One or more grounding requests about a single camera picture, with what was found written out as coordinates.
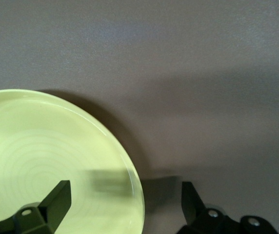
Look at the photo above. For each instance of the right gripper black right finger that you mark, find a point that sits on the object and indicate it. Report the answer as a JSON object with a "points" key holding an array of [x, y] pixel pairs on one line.
{"points": [[203, 219]]}

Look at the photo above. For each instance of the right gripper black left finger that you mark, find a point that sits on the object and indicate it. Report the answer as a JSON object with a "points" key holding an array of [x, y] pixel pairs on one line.
{"points": [[54, 207]]}

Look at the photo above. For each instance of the yellow round plate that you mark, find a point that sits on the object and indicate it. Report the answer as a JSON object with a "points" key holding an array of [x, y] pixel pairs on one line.
{"points": [[44, 146]]}

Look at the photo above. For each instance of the brown table cover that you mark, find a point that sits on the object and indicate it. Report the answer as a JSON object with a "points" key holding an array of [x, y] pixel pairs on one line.
{"points": [[178, 73]]}

